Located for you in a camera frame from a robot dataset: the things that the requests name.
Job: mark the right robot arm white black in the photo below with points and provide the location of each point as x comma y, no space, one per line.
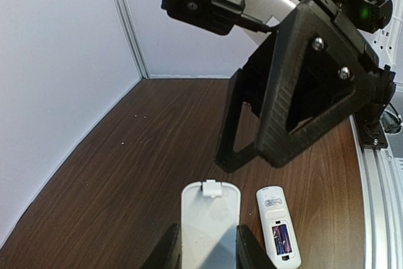
365,15

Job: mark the left aluminium frame post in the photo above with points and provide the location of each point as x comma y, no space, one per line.
125,17

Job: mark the blue battery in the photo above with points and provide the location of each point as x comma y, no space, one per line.
285,239
277,240

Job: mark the white battery cover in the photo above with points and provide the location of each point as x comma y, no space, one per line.
210,214

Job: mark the white remote control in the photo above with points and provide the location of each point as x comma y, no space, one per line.
273,211

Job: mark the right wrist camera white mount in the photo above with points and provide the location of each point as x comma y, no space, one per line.
220,16

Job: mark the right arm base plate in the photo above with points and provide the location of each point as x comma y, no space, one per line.
372,136

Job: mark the front aluminium rail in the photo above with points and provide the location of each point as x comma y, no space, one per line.
381,184

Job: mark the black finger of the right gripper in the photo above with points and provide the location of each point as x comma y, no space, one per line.
241,89

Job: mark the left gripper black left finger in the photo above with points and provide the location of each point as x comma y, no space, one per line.
167,252

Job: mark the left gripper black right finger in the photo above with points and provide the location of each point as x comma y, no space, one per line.
250,254

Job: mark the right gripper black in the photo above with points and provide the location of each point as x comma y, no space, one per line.
313,71

